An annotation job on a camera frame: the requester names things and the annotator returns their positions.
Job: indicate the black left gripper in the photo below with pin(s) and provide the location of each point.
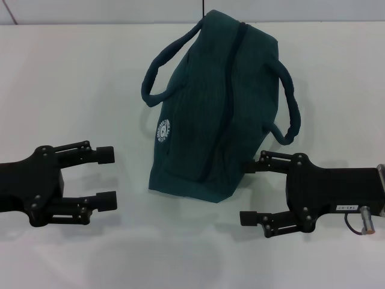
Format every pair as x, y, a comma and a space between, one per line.
30, 180

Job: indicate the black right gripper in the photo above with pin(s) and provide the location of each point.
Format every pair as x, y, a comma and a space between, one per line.
334, 189

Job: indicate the dark teal lunch bag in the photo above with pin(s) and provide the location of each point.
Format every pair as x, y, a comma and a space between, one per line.
210, 120

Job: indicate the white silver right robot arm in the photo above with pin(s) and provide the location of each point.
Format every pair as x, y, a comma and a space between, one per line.
382, 186

